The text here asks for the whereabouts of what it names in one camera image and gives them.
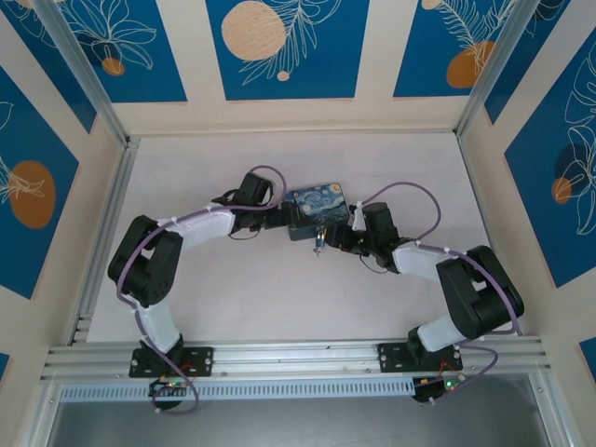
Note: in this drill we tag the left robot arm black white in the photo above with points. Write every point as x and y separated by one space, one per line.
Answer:
139 270

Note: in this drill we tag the wide aluminium mounting beam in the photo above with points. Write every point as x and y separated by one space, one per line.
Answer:
298 361

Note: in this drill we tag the narrow blue poster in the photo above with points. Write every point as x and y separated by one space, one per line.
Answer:
521 60
46 60

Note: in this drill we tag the blue poster with orange circle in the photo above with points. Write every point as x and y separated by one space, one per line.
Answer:
28 242

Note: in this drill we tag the black controller board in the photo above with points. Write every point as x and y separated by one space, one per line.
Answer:
442 387
170 386

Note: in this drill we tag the blue poster with peach circle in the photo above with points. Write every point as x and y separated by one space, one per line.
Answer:
326 70

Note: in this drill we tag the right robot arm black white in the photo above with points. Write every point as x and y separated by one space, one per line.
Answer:
479 298

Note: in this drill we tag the aluminium frame leg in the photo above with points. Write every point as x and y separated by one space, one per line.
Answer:
39 414
554 410

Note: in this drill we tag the aluminium frame post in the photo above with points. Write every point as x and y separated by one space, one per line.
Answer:
490 70
94 84

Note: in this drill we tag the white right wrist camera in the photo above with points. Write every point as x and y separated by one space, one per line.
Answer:
358 218

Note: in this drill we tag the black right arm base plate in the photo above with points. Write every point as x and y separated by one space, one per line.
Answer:
393 357

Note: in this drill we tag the blue poster corner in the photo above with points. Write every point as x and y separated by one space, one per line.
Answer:
4 368
589 354

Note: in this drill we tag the small metal padlock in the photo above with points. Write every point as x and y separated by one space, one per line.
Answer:
319 239

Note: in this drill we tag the blue poster with white fern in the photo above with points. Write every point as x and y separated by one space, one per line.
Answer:
419 56

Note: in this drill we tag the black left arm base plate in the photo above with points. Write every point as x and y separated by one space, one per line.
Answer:
202 361

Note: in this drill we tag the starry night print box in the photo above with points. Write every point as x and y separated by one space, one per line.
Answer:
316 207

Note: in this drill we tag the blue poster with white flower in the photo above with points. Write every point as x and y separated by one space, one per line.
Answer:
153 70
549 233

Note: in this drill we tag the grey metal panel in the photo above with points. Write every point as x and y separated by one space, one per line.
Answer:
298 423

